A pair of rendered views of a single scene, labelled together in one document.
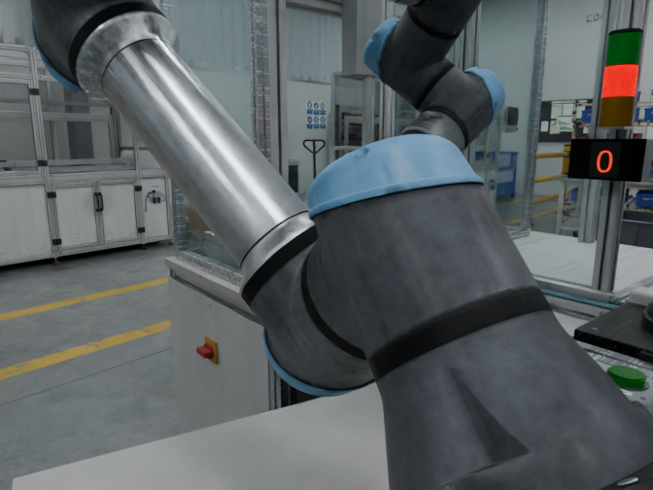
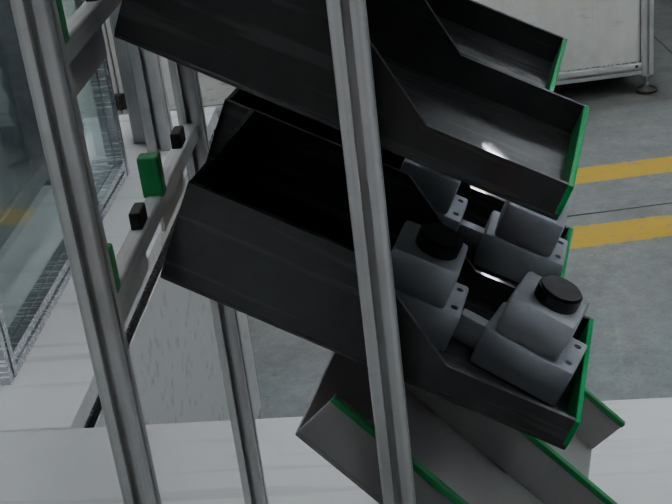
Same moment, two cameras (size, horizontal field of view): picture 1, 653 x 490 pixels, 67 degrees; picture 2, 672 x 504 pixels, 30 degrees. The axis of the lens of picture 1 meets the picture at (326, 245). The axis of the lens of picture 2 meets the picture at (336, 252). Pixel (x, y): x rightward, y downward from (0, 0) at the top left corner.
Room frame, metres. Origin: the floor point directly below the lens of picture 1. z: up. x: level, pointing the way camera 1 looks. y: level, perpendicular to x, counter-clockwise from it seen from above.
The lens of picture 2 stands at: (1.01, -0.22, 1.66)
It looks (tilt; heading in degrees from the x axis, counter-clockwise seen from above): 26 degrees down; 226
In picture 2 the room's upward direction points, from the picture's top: 7 degrees counter-clockwise
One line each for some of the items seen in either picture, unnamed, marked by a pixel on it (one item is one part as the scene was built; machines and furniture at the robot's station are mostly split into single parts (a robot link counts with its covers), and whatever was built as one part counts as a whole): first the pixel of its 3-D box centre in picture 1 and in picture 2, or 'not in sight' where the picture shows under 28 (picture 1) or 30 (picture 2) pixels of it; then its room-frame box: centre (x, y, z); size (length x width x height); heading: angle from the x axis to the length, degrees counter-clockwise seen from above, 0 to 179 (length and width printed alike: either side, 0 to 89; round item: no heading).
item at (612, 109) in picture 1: (616, 112); not in sight; (0.89, -0.50, 1.28); 0.05 x 0.05 x 0.05
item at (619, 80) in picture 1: (619, 82); not in sight; (0.89, -0.50, 1.33); 0.05 x 0.05 x 0.05
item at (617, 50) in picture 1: (623, 51); not in sight; (0.89, -0.50, 1.38); 0.05 x 0.05 x 0.05
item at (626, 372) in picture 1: (626, 379); not in sight; (0.54, -0.35, 0.96); 0.04 x 0.04 x 0.02
